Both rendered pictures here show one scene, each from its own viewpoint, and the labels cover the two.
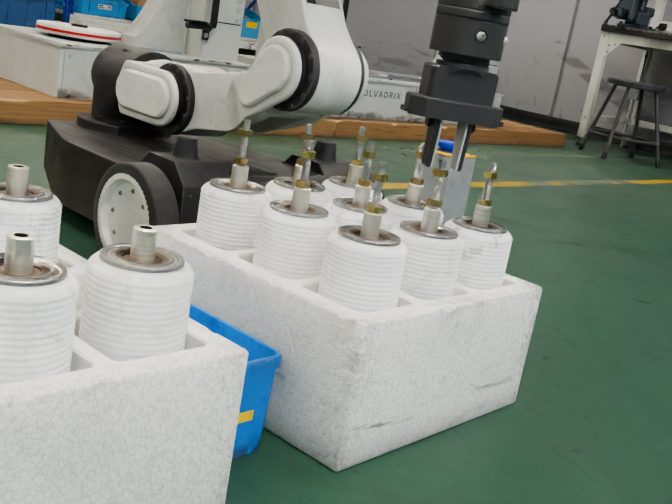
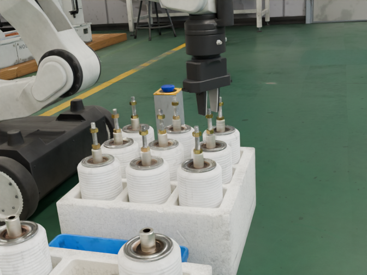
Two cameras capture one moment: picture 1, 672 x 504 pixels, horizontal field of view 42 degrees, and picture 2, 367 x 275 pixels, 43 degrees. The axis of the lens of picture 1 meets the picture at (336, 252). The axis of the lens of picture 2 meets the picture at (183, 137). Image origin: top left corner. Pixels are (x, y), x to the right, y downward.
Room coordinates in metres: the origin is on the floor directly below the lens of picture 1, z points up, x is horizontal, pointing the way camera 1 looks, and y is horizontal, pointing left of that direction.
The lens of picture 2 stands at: (0.16, 0.35, 0.63)
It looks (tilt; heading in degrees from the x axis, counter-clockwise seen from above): 19 degrees down; 337
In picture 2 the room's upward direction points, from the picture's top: 4 degrees counter-clockwise
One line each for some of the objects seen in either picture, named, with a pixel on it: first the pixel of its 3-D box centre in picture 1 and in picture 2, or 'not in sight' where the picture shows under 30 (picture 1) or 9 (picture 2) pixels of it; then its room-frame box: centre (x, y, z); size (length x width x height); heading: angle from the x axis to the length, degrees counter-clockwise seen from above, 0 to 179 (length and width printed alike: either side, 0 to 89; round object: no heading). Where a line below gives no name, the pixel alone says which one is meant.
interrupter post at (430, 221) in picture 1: (430, 220); (210, 141); (1.08, -0.11, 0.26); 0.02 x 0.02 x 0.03
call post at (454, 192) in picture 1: (428, 243); (171, 140); (1.43, -0.15, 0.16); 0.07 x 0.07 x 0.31; 50
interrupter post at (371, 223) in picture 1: (371, 225); (198, 160); (0.99, -0.03, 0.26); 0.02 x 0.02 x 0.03
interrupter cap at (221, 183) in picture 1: (237, 186); (98, 161); (1.15, 0.15, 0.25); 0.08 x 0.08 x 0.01
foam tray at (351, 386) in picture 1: (339, 317); (168, 204); (1.16, -0.02, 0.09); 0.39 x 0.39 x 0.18; 50
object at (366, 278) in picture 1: (355, 309); (201, 204); (0.99, -0.03, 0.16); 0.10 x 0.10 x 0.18
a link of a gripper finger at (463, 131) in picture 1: (463, 146); (215, 97); (1.09, -0.13, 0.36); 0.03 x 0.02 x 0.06; 14
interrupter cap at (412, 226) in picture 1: (428, 230); (211, 146); (1.08, -0.11, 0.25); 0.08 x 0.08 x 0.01
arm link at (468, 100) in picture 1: (461, 70); (207, 60); (1.08, -0.11, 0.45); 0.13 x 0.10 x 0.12; 104
